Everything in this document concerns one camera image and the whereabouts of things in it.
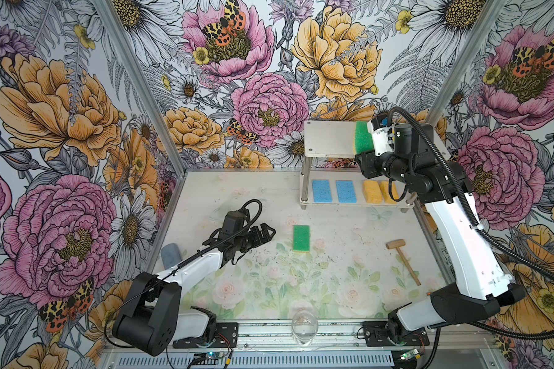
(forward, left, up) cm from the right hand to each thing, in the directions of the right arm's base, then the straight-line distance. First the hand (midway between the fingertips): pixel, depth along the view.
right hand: (365, 162), depth 67 cm
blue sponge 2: (+18, -4, -35) cm, 40 cm away
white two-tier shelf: (+22, +7, -8) cm, 25 cm away
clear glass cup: (-33, +18, -43) cm, 57 cm away
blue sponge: (+19, +6, -34) cm, 39 cm away
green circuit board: (-41, -15, -42) cm, 61 cm away
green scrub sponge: (-3, +17, -40) cm, 43 cm away
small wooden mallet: (-5, -22, -41) cm, 47 cm away
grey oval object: (-9, +66, -36) cm, 76 cm away
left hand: (-6, +30, -33) cm, 45 cm away
